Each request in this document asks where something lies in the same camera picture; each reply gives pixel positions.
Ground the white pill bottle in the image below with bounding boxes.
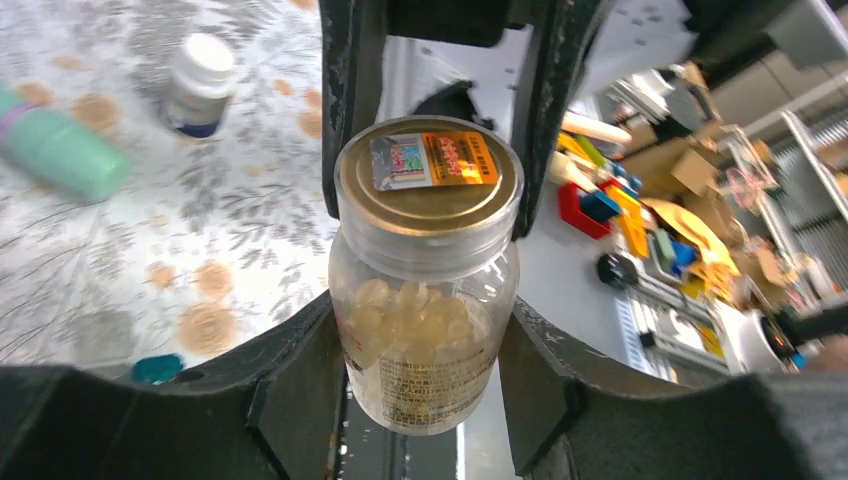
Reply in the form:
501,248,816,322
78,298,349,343
161,32,237,139

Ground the dark blue block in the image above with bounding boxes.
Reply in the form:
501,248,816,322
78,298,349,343
579,190,622,224

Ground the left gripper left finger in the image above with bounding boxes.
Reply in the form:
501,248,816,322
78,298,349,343
1,293,344,479

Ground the mint green tube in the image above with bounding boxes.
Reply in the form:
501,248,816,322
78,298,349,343
1,87,130,203

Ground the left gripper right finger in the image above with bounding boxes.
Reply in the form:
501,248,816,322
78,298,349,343
499,301,847,479

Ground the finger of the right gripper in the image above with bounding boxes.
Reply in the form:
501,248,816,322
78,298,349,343
319,0,387,219
511,0,613,240

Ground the floral table mat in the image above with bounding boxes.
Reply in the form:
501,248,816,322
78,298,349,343
1,1,336,369

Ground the teal pill organizer box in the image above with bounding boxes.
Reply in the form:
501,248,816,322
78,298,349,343
131,354,184,385

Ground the red plastic tray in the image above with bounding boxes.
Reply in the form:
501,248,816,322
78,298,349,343
557,183,612,240

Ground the black round object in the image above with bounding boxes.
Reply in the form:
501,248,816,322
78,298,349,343
595,253,639,289

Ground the amber glass pill bottle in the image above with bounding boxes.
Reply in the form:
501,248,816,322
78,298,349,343
328,115,524,436

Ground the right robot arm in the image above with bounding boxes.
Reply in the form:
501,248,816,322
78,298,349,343
319,1,664,239

